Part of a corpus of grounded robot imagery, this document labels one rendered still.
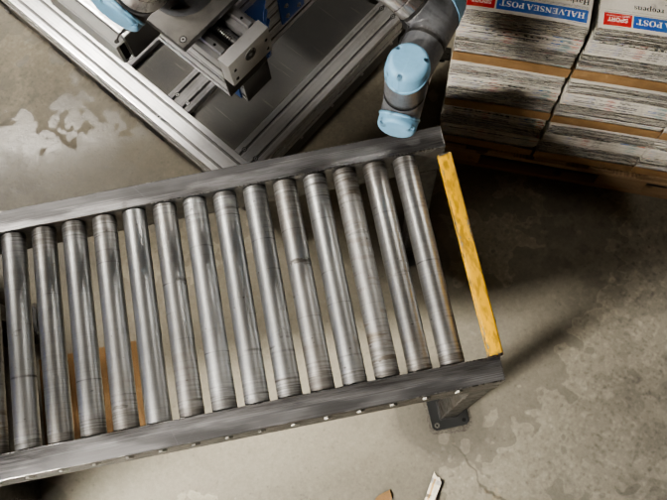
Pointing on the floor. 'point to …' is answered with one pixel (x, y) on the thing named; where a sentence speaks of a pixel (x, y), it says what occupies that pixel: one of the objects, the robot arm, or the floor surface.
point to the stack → (562, 88)
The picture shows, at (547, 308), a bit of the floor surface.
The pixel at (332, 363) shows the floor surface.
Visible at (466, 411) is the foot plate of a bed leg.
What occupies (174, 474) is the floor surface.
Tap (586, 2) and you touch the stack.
